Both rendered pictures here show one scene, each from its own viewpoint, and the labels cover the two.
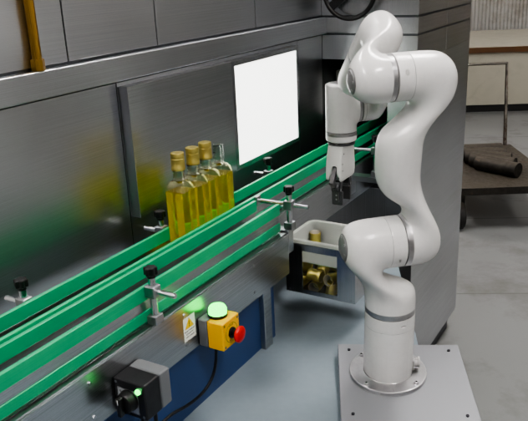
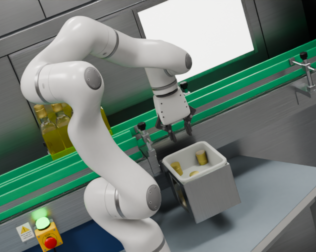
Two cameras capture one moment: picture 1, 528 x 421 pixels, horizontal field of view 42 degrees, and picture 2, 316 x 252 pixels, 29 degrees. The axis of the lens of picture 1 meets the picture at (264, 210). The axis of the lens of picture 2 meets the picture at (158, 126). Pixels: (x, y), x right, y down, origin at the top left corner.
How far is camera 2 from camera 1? 1.65 m
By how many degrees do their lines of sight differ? 44
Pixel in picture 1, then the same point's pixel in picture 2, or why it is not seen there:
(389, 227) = (105, 189)
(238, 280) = (80, 198)
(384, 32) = (51, 46)
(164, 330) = not seen: outside the picture
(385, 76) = (30, 89)
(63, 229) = not seen: outside the picture
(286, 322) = (176, 222)
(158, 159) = not seen: hidden behind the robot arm
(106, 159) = (10, 106)
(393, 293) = (122, 239)
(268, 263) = not seen: hidden behind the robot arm
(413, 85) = (50, 95)
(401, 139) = (69, 130)
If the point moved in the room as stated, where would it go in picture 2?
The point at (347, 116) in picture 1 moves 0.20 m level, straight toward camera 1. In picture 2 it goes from (153, 74) to (104, 104)
